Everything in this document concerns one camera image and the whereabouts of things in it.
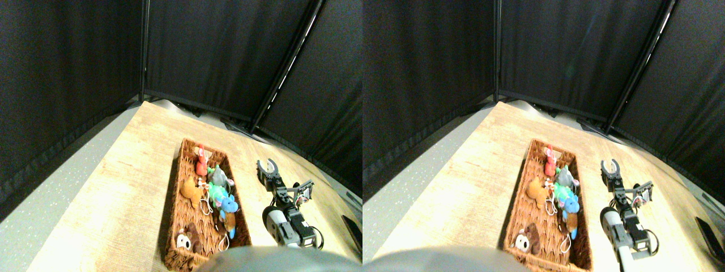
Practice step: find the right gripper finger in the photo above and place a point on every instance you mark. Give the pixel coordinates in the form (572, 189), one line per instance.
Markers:
(273, 166)
(261, 169)
(617, 166)
(605, 169)

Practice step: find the grey plush toy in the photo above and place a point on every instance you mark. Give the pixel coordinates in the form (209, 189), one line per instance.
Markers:
(566, 177)
(220, 177)

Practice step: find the green plush toy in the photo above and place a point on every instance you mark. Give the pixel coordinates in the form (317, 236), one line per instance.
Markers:
(218, 194)
(564, 194)

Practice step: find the blue plush toy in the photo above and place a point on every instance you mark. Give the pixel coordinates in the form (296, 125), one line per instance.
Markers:
(229, 206)
(572, 206)

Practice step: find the red plush toy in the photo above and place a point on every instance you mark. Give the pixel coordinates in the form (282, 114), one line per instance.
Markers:
(549, 161)
(201, 161)

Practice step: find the orange white striped toy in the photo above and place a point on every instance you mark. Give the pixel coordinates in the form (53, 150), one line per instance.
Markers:
(203, 183)
(549, 183)

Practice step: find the tan plush bear toy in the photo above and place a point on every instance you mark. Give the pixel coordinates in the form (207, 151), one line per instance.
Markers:
(537, 190)
(192, 190)

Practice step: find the brown plush dog toy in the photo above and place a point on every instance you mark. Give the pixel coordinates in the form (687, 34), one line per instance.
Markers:
(530, 241)
(188, 241)

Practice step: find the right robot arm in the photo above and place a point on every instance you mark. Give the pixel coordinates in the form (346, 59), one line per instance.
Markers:
(289, 224)
(626, 229)

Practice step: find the black curtain stand foot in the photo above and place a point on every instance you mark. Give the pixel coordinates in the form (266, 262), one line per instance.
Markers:
(541, 108)
(600, 128)
(713, 200)
(351, 196)
(244, 128)
(186, 107)

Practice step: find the black smartphone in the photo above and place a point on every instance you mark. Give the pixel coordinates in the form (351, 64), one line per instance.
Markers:
(711, 238)
(353, 233)

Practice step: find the brown wicker basket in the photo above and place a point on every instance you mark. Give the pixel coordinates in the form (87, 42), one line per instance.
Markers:
(184, 224)
(527, 224)

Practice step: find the black curtain stand pole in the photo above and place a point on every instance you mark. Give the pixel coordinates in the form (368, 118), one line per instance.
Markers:
(286, 65)
(144, 51)
(639, 65)
(498, 51)

